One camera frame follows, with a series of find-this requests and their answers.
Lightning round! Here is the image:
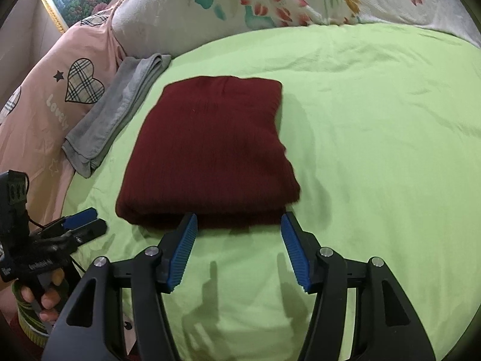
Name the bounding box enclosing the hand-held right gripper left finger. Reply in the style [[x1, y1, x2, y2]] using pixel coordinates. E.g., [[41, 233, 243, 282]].
[[41, 212, 199, 361]]

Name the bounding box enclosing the floral white pillow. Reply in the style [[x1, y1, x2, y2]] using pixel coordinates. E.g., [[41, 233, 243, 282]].
[[112, 0, 481, 51]]

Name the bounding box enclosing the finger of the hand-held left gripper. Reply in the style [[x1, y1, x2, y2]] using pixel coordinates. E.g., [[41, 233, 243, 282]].
[[60, 207, 98, 231], [69, 218, 108, 244]]

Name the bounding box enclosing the grey cloth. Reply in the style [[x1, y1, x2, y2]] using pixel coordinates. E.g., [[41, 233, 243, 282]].
[[62, 54, 172, 178]]

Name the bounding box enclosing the person's left forearm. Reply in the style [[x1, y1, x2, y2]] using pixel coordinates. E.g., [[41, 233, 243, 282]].
[[11, 280, 70, 348]]

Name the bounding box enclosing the person's left hand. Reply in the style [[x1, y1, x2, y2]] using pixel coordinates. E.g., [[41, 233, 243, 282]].
[[18, 269, 67, 328]]

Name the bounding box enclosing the light green bed sheet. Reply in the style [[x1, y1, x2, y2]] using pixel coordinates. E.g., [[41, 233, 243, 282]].
[[62, 23, 481, 361]]

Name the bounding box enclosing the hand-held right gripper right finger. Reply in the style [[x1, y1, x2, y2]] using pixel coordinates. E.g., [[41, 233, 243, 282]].
[[280, 212, 437, 361]]

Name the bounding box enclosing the dark red knit sweater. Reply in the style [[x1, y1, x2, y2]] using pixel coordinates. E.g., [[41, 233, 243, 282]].
[[115, 76, 302, 230]]

